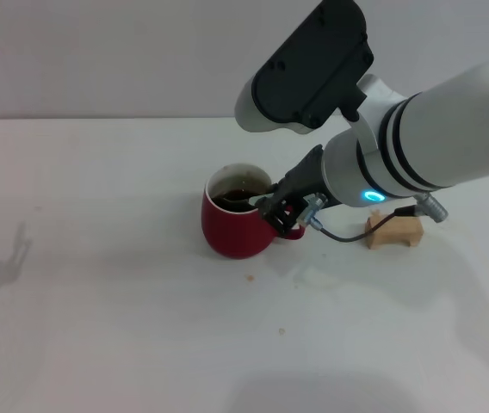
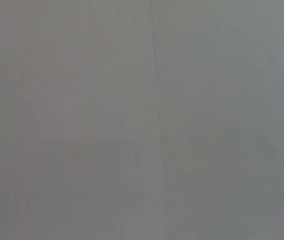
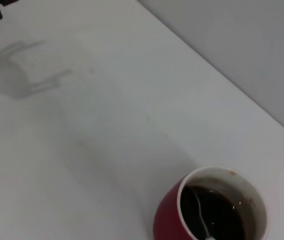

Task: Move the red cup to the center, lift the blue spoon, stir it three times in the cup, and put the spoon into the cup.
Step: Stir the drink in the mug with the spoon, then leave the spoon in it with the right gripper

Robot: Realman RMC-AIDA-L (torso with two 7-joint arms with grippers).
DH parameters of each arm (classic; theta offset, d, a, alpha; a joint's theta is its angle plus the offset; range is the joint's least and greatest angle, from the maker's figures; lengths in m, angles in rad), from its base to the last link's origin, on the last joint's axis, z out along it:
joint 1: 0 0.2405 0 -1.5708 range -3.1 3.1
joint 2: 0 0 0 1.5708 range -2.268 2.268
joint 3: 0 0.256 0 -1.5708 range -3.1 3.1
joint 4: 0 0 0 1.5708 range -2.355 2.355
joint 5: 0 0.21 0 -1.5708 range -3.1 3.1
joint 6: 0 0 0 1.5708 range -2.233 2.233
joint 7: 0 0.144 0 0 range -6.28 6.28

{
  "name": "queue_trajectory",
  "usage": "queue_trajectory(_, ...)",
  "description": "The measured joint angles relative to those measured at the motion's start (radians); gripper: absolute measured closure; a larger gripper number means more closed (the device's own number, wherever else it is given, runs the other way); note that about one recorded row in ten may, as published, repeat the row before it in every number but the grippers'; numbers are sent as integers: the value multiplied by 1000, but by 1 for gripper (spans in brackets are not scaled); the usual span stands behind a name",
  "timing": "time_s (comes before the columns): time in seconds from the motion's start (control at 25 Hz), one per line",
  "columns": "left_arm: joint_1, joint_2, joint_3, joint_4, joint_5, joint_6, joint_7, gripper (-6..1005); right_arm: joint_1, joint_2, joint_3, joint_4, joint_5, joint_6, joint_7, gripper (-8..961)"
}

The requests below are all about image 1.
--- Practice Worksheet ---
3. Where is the light notched wooden block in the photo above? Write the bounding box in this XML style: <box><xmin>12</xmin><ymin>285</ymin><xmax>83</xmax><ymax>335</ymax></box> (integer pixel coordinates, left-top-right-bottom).
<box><xmin>365</xmin><ymin>210</ymin><xmax>425</xmax><ymax>250</ymax></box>

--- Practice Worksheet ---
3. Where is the grey right wrist cable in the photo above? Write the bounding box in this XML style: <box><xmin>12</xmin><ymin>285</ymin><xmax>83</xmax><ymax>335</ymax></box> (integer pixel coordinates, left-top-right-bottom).
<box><xmin>296</xmin><ymin>192</ymin><xmax>449</xmax><ymax>244</ymax></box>

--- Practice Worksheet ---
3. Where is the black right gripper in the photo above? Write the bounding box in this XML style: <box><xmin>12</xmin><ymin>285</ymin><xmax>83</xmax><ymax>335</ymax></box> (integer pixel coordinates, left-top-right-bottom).
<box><xmin>257</xmin><ymin>145</ymin><xmax>330</xmax><ymax>236</ymax></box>

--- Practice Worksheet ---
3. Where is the red ceramic cup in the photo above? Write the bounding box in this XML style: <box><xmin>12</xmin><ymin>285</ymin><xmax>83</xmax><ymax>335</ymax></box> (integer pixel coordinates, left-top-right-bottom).
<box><xmin>201</xmin><ymin>162</ymin><xmax>306</xmax><ymax>261</ymax></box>

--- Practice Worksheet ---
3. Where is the dark coffee liquid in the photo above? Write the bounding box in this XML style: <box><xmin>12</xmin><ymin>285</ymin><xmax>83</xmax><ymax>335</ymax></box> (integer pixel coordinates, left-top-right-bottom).
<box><xmin>212</xmin><ymin>188</ymin><xmax>267</xmax><ymax>213</ymax></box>

